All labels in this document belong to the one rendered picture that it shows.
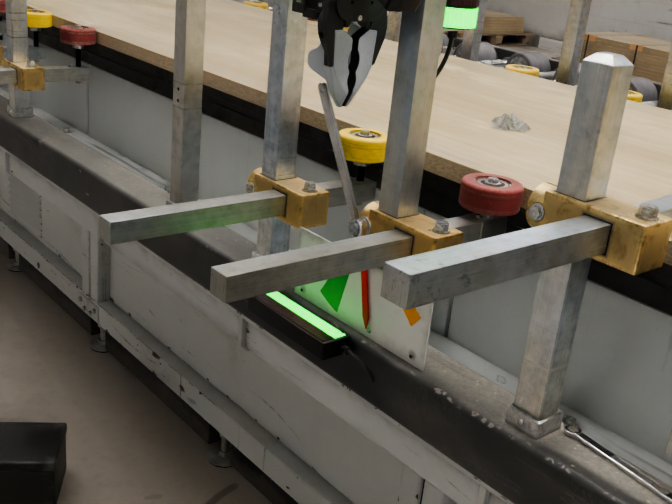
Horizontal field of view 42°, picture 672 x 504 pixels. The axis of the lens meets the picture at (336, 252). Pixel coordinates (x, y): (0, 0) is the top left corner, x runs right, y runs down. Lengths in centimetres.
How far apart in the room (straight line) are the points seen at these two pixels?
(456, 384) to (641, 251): 31
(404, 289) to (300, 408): 112
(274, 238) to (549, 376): 50
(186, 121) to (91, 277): 106
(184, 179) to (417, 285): 86
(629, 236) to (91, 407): 168
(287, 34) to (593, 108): 49
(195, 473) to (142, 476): 12
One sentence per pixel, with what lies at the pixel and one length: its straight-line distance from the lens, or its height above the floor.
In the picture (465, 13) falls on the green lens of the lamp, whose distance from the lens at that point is 104.
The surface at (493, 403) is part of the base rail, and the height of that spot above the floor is 70.
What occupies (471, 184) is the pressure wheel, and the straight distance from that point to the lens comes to 111.
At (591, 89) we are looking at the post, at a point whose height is 108.
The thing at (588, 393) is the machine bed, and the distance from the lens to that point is 121.
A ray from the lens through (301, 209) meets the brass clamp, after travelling 119.
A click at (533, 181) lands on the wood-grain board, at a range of 119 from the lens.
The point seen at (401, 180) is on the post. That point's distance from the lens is 104.
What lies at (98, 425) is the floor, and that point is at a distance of 222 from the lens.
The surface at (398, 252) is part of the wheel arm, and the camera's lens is 102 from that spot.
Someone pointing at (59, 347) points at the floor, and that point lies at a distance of 257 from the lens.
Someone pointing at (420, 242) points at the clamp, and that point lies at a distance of 102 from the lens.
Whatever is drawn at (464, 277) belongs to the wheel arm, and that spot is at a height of 95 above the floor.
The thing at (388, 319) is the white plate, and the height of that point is 74.
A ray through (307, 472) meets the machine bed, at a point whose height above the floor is 17.
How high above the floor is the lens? 121
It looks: 21 degrees down
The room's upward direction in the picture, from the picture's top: 6 degrees clockwise
